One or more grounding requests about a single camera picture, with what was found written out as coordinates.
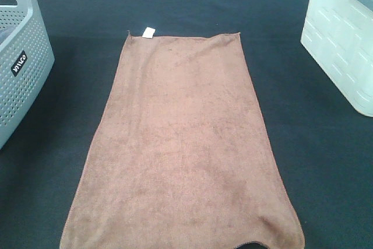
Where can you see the brown microfiber towel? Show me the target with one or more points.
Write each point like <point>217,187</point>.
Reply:
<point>181,157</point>

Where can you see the black table cloth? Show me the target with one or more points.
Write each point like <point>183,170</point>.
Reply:
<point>322,146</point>

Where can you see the grey perforated laundry basket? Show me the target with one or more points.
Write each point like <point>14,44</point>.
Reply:
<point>26,61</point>

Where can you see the white plastic basket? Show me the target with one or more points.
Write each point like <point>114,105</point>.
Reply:
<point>338,36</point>

